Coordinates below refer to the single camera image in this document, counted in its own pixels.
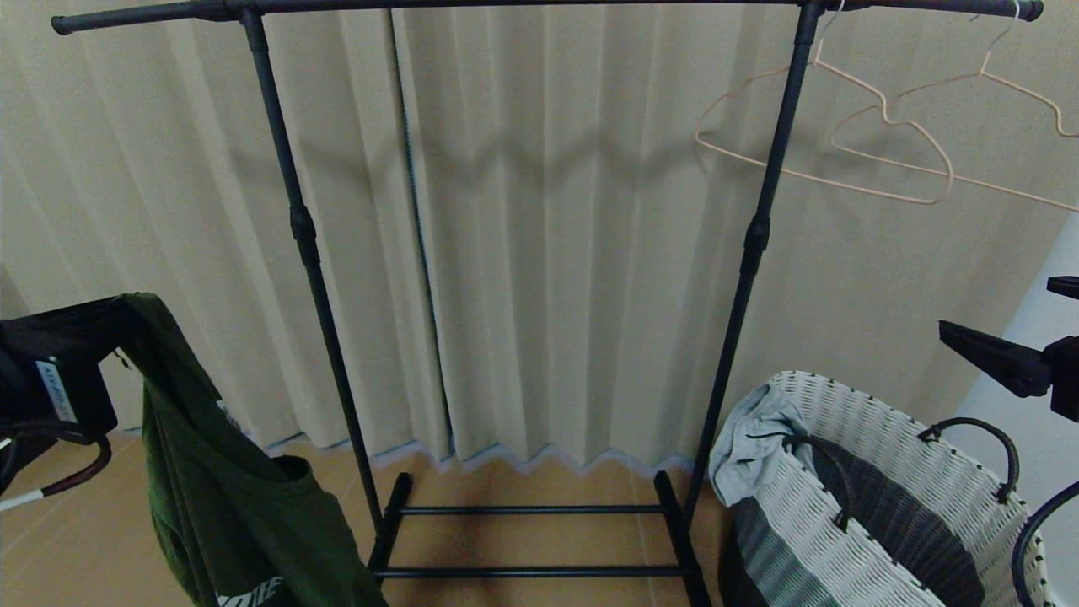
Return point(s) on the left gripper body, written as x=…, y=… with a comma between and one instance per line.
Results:
x=84, y=405

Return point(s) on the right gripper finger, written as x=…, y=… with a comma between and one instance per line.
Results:
x=1011, y=367
x=1066, y=287

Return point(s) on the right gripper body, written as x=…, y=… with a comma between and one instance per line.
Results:
x=1064, y=379

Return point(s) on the green long-sleeved shirt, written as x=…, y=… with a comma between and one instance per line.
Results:
x=244, y=523

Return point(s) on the pink clothes hanger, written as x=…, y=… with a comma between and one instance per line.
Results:
x=982, y=72
x=951, y=173

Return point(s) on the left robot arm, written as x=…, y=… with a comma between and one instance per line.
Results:
x=99, y=469

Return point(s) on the white laundry basket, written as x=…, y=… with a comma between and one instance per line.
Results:
x=809, y=523

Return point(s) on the black clothes rack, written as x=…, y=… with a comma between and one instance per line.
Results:
x=303, y=236

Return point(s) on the pale grey shorts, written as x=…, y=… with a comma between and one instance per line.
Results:
x=750, y=447

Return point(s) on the beige curtain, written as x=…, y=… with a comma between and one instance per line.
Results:
x=548, y=253

